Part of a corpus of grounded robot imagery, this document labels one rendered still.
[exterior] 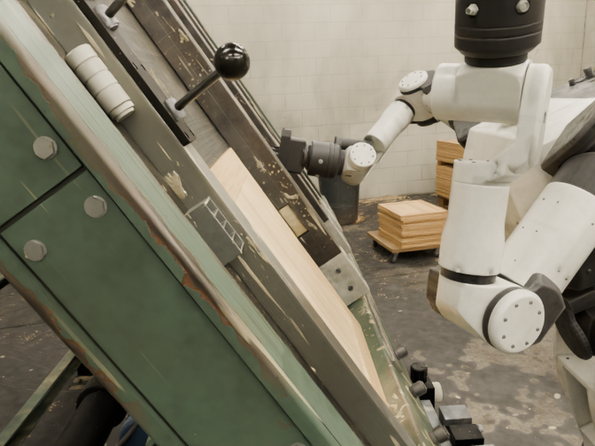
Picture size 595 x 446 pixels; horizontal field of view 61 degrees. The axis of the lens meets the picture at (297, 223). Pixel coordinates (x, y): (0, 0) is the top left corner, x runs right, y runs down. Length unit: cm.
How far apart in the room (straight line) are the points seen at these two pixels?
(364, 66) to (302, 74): 79
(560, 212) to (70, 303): 56
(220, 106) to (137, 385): 86
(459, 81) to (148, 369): 43
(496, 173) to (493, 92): 9
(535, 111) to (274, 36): 582
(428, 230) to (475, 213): 370
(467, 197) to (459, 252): 6
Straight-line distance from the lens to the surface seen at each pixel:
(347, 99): 653
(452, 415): 113
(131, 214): 35
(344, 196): 543
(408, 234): 424
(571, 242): 70
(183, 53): 119
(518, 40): 58
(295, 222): 121
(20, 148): 37
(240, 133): 118
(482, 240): 61
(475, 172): 60
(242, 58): 54
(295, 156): 125
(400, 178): 689
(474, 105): 61
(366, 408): 71
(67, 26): 62
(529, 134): 59
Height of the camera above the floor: 140
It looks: 14 degrees down
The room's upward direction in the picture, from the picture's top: 3 degrees counter-clockwise
